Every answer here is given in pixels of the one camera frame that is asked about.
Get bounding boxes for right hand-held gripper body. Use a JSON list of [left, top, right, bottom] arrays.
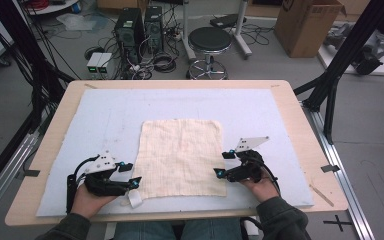
[[226, 135, 271, 184]]

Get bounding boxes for white round table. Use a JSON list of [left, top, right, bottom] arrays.
[[25, 0, 81, 16]]

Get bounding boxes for small black computer tower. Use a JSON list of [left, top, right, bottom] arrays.
[[143, 4, 165, 55]]

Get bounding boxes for coiled black cable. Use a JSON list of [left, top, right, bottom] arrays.
[[152, 52, 178, 74]]

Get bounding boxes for brown cardboard box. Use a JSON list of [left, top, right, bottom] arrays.
[[273, 0, 348, 59]]

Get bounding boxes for white foam mat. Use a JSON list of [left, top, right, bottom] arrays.
[[35, 88, 315, 218]]

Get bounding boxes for cream towel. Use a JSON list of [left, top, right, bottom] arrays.
[[126, 118, 228, 210]]

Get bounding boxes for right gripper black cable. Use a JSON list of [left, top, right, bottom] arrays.
[[259, 159, 282, 195]]

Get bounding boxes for black frame strut with cables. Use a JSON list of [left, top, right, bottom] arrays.
[[0, 0, 76, 135]]

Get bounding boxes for person's legs in jeans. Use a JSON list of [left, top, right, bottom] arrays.
[[112, 219, 243, 240]]

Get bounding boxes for black tape strip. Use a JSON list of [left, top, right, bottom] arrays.
[[15, 168, 41, 179], [320, 164, 341, 174]]

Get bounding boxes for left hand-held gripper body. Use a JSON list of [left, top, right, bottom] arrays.
[[83, 149, 131, 197]]

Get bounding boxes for black tape cross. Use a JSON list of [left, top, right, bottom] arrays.
[[322, 214, 353, 233]]

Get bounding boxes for thin wooden stick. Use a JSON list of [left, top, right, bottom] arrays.
[[308, 183, 335, 208]]

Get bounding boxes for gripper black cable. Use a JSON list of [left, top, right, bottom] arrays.
[[65, 154, 101, 215], [259, 159, 282, 195]]

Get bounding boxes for white power supply box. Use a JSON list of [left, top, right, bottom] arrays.
[[96, 52, 114, 75], [86, 52, 105, 75]]

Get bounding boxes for aluminium rail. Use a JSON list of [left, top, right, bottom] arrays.
[[0, 132, 42, 228], [301, 99, 376, 240]]

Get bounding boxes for black round stool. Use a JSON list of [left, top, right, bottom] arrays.
[[186, 26, 234, 81]]

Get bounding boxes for grey robot device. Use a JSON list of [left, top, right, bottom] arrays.
[[322, 22, 384, 76]]

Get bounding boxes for clear plastic bag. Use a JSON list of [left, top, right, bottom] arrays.
[[56, 12, 98, 32]]

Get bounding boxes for person's left hand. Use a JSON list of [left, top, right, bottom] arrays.
[[71, 182, 118, 220]]

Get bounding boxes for person's right hand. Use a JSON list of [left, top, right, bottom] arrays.
[[239, 169, 281, 204]]

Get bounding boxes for black flat pad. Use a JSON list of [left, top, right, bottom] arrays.
[[209, 13, 248, 30]]

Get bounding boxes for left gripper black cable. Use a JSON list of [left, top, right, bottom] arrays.
[[65, 154, 101, 215]]

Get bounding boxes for large black computer tower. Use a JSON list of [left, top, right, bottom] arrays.
[[113, 7, 146, 65]]

